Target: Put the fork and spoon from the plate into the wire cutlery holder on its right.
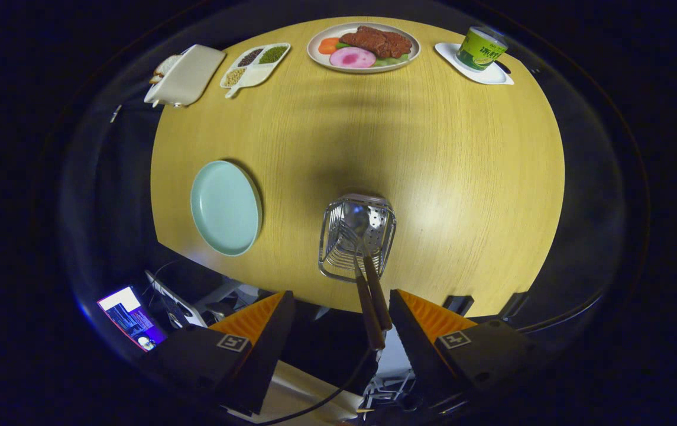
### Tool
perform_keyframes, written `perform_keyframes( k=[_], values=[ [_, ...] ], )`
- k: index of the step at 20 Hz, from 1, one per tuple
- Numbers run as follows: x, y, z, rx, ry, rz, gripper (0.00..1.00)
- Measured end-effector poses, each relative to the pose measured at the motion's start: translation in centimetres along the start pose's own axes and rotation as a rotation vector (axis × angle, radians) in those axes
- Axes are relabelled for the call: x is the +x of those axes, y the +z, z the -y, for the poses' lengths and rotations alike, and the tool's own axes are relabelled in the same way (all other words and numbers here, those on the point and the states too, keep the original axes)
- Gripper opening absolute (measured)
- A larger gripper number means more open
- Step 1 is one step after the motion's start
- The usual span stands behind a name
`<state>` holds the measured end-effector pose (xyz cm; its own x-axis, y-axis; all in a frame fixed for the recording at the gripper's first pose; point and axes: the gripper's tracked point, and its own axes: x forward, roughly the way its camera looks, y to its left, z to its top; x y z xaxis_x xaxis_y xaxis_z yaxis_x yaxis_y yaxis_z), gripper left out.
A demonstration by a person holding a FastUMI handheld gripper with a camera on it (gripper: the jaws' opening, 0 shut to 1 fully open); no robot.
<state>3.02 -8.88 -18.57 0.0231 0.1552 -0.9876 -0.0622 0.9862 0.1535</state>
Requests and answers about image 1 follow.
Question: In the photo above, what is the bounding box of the light green plate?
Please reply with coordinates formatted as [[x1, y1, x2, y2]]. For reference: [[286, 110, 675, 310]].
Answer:
[[190, 160, 263, 257]]

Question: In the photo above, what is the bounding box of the black table bracket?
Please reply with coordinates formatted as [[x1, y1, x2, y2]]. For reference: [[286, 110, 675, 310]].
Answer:
[[501, 293, 529, 320], [442, 294, 475, 317]]

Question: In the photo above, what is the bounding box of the lit computer monitor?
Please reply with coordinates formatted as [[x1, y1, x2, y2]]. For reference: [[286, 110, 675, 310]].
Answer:
[[97, 286, 167, 353]]

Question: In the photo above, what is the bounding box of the green drink bottle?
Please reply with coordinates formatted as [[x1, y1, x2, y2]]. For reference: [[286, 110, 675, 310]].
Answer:
[[455, 26, 509, 72]]

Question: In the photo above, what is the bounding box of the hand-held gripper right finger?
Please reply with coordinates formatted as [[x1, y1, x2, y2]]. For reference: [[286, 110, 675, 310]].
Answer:
[[388, 289, 555, 403]]

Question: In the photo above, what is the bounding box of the black cable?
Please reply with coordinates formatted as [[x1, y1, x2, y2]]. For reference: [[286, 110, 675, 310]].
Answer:
[[255, 348, 375, 426]]

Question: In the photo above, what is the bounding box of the metal spoon with brown handle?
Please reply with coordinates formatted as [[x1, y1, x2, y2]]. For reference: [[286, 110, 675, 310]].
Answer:
[[343, 201, 393, 331]]

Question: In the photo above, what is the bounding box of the white laptop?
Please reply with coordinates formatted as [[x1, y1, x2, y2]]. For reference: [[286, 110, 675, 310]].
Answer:
[[145, 270, 209, 329]]

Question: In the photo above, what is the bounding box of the perforated metal cutlery basket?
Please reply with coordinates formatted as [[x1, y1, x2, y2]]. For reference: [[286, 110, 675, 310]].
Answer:
[[318, 193, 397, 283]]

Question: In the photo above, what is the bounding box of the pink round food slice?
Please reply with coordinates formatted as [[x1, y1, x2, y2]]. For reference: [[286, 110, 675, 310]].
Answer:
[[329, 47, 377, 69]]

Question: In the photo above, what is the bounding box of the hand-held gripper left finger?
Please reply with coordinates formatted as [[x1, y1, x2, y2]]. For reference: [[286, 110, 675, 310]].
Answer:
[[137, 290, 296, 417]]

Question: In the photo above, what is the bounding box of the white square coaster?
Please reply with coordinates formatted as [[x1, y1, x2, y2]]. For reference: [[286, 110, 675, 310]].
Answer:
[[434, 42, 515, 86]]

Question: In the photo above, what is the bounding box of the brown meat piece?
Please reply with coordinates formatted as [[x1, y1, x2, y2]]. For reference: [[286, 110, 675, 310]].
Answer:
[[339, 25, 413, 59]]

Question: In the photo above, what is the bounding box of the white divided bean dish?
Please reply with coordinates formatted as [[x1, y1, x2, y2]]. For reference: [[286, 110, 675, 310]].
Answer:
[[220, 42, 291, 99]]

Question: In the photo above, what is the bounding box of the metal fork with brown handle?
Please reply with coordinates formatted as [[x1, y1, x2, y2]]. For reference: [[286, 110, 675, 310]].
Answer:
[[336, 222, 386, 351]]

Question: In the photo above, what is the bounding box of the white toaster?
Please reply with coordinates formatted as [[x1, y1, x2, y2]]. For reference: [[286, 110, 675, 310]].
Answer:
[[144, 44, 227, 108]]

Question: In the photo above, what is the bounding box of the white food plate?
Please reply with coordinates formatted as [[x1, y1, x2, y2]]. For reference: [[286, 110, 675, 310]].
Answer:
[[306, 22, 422, 74]]

